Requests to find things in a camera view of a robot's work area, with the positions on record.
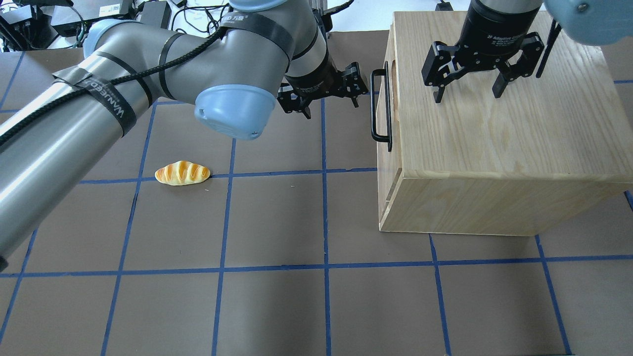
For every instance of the black power adapter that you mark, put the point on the black power adapter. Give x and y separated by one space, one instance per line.
155 13

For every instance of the toy bread roll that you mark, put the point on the toy bread roll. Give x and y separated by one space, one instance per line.
182 173

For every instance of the black drawer handle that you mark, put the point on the black drawer handle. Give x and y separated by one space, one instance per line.
381 105

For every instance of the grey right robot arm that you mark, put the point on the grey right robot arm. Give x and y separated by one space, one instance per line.
589 22

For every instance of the black electronics box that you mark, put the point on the black electronics box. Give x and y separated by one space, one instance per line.
91 11

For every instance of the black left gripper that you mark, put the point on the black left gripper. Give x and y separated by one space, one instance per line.
312 79

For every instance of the wooden drawer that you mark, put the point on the wooden drawer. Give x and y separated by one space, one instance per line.
389 163

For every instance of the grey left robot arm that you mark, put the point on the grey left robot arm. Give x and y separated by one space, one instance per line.
264 52

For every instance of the wooden drawer cabinet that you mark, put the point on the wooden drawer cabinet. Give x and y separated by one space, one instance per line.
546 150

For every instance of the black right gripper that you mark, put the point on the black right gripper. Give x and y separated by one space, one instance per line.
497 27

